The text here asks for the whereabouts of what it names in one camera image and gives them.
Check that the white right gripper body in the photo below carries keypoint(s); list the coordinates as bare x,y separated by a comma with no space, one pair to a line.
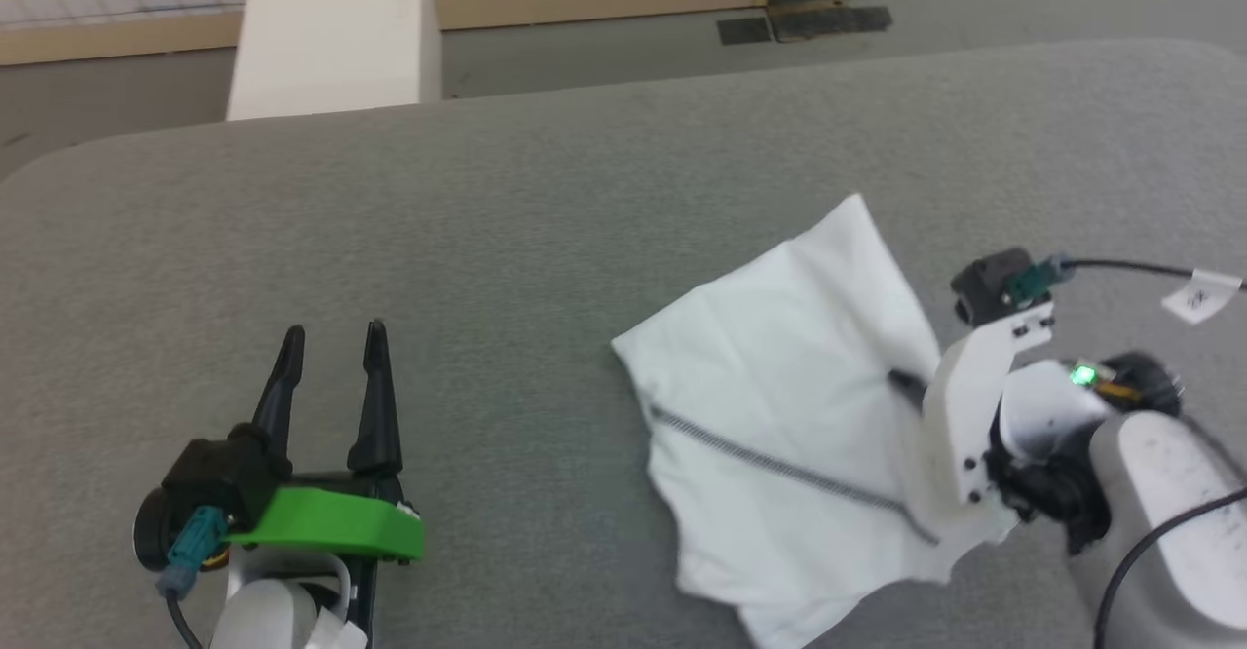
960,435

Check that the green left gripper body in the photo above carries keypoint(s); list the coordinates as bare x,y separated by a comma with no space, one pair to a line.
331,522

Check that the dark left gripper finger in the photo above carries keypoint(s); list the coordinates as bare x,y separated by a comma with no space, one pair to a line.
377,415
283,396

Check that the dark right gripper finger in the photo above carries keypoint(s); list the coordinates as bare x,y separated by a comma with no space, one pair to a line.
911,386

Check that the white garment with grey stitching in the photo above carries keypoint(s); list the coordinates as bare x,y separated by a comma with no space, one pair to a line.
779,386

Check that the grey upholstered sofa surface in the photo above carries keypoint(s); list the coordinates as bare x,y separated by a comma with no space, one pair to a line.
487,240

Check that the white rectangular box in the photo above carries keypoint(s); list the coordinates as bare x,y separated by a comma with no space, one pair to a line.
331,35

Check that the small black floor mat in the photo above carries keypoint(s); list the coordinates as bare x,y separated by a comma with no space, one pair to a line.
745,31

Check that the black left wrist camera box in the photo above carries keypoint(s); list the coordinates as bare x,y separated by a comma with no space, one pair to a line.
219,478

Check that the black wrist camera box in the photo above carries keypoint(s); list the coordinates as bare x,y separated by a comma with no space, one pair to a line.
219,478
994,284

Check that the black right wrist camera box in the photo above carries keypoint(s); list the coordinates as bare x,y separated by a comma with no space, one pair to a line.
994,284

